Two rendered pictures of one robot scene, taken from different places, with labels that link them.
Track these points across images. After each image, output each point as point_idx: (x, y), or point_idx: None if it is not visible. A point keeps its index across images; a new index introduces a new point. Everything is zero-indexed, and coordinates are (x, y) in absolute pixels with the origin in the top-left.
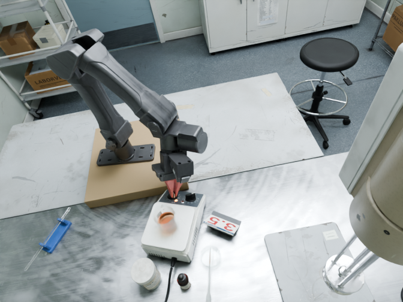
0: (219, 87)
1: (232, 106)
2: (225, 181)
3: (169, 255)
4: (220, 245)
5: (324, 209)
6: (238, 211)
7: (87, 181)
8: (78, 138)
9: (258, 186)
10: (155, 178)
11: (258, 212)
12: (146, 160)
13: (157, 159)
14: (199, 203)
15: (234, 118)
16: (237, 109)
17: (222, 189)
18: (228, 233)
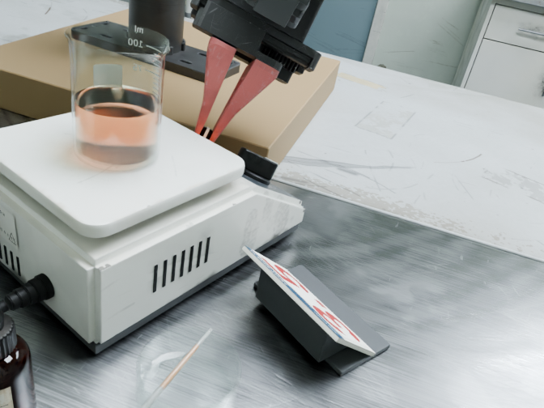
0: (465, 93)
1: (487, 126)
2: (388, 229)
3: (34, 257)
4: (259, 372)
5: None
6: (394, 316)
7: (16, 40)
8: (84, 20)
9: (501, 291)
10: (184, 107)
11: (472, 357)
12: (194, 72)
13: (224, 86)
14: (271, 190)
15: (482, 143)
16: (496, 135)
17: (368, 238)
18: (320, 323)
